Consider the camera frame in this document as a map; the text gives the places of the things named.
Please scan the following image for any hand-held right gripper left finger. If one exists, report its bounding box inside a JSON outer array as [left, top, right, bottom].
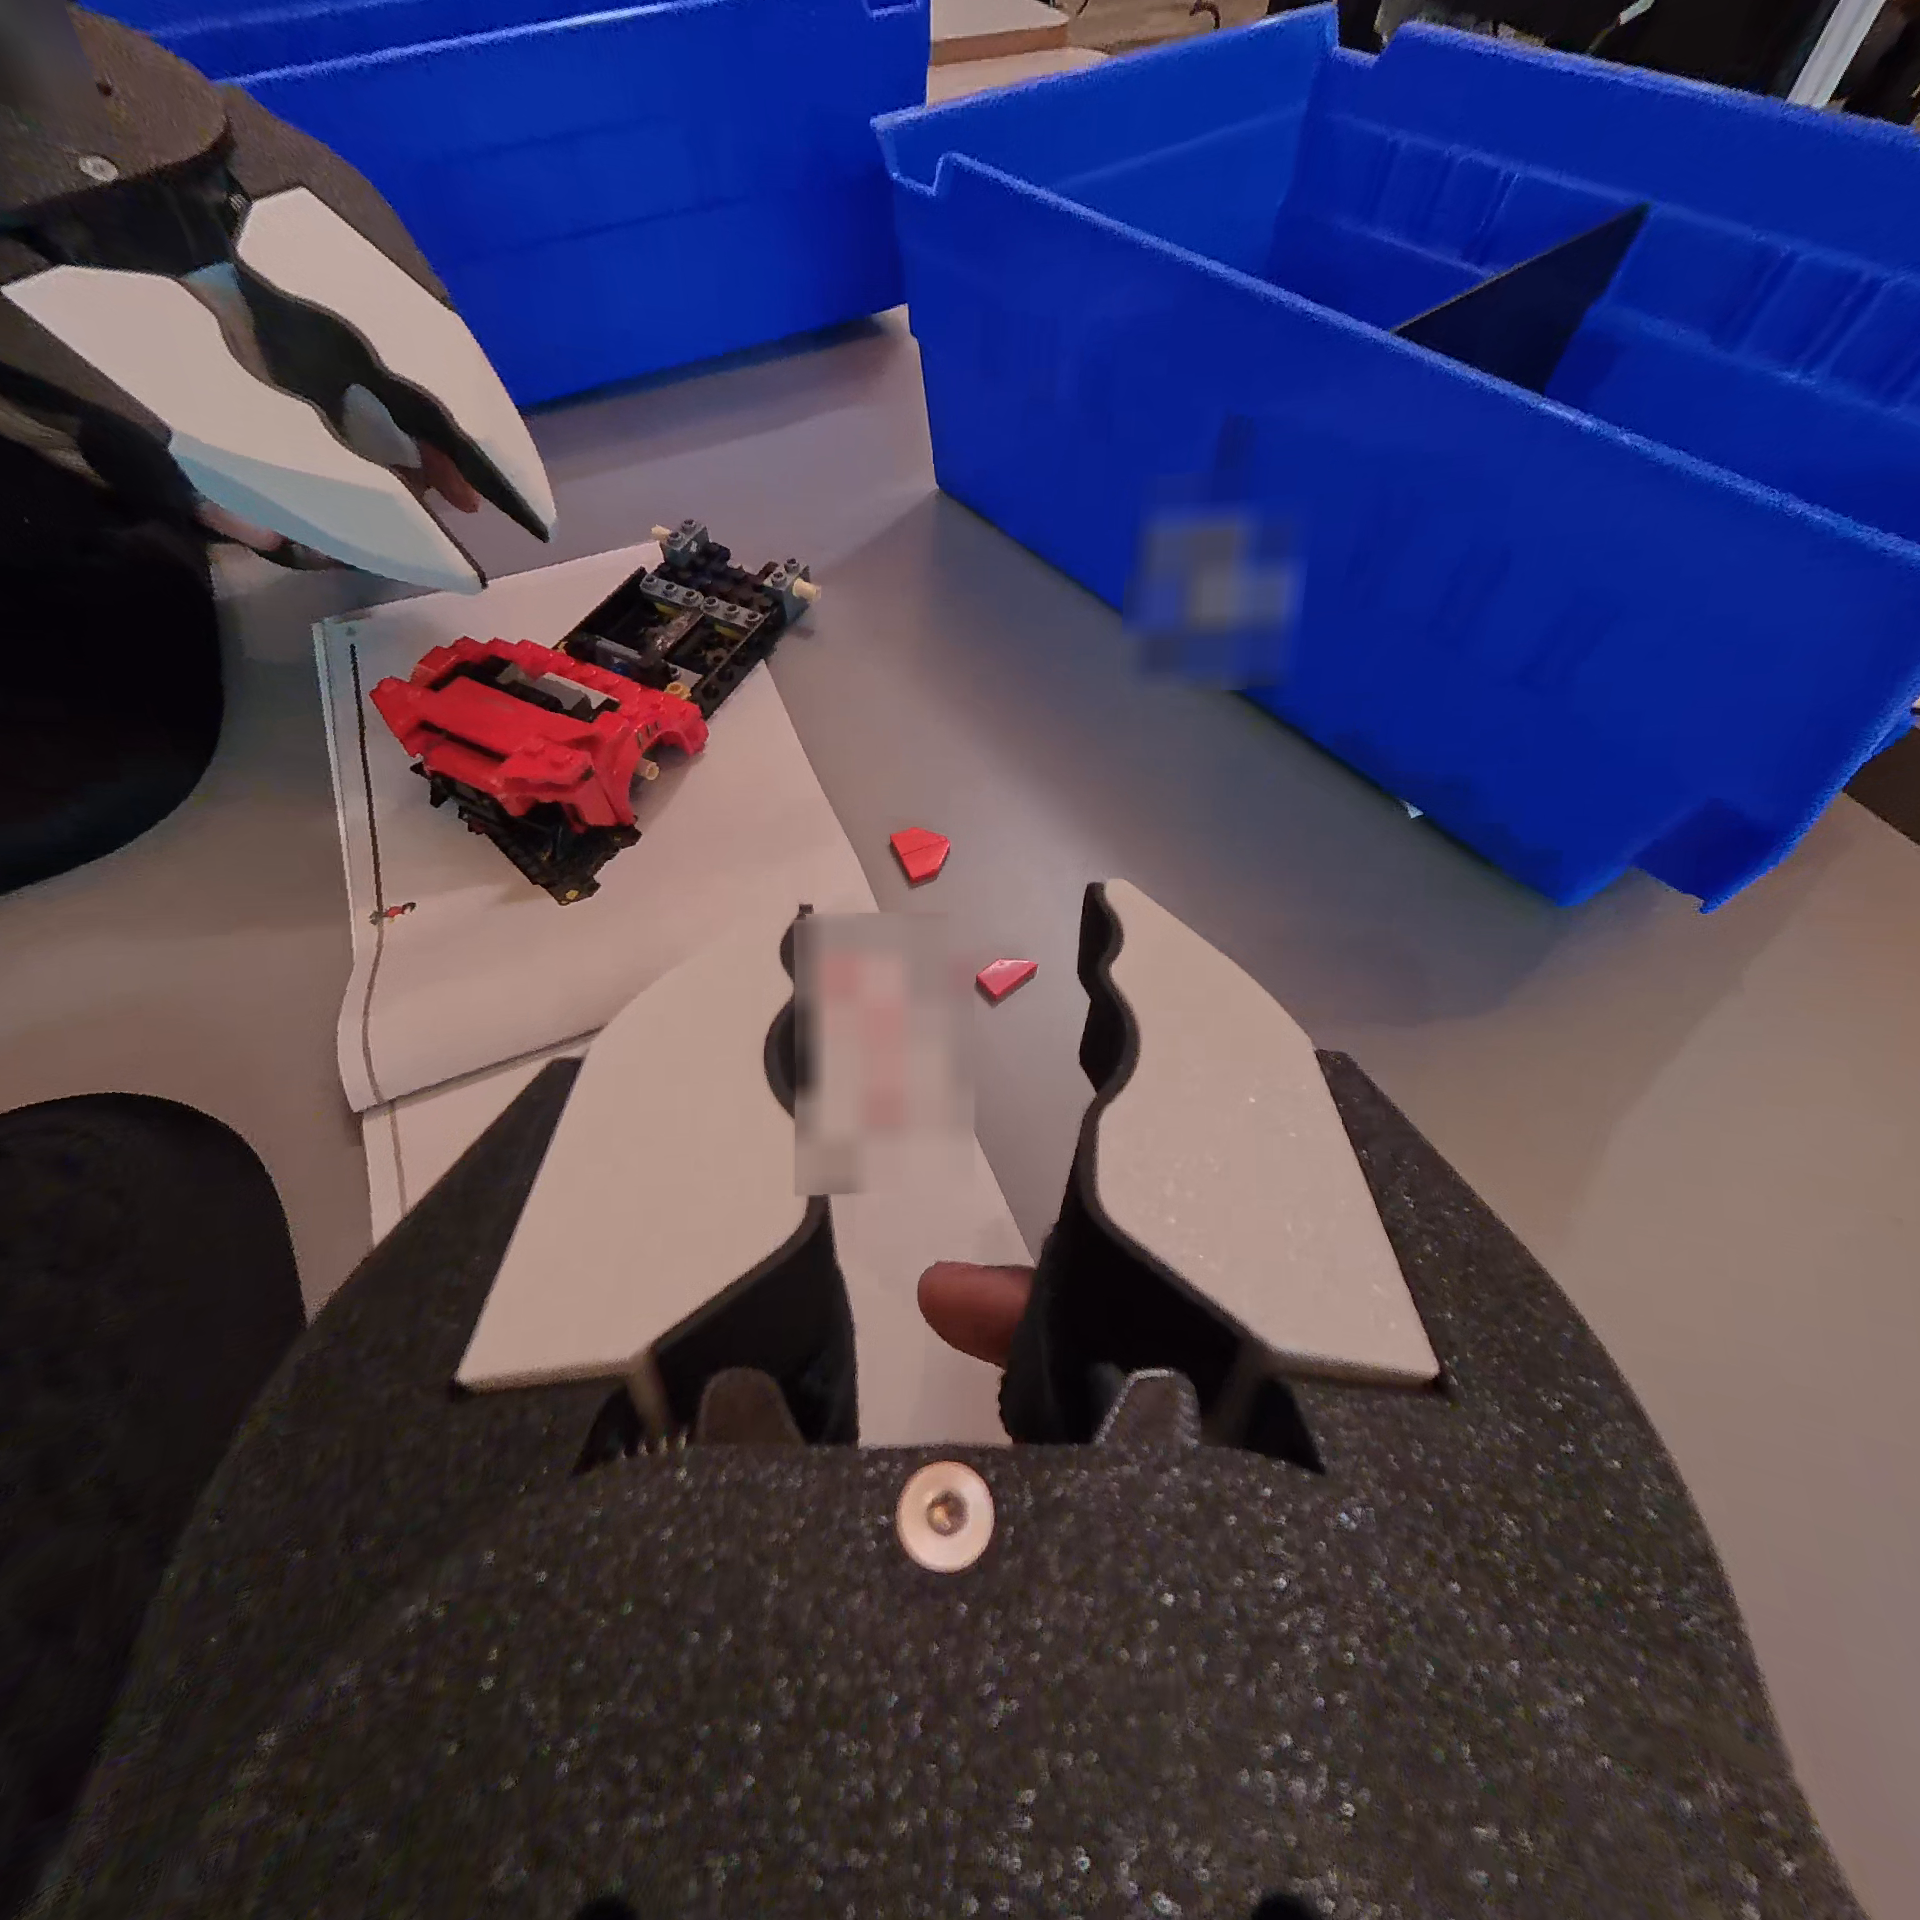
[[456, 911, 871, 1434]]

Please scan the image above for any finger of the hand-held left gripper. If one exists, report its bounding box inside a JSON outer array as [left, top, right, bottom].
[[0, 263, 488, 596], [230, 186, 563, 549]]

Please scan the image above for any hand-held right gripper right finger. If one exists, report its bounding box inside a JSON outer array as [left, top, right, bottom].
[[1007, 879, 1448, 1444]]

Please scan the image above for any blue plastic bin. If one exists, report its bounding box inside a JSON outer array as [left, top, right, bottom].
[[93, 0, 930, 412], [878, 7, 1920, 911]]

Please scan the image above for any red and black lego car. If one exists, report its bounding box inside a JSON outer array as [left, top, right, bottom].
[[369, 520, 819, 900]]

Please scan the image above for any lego instruction booklet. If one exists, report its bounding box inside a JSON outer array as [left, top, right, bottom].
[[318, 541, 1041, 1445]]

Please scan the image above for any person's right hand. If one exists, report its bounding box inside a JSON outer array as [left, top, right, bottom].
[[918, 1259, 1041, 1371]]

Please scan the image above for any black quilted pad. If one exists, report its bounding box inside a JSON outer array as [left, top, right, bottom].
[[0, 451, 230, 891], [0, 1098, 309, 1838]]

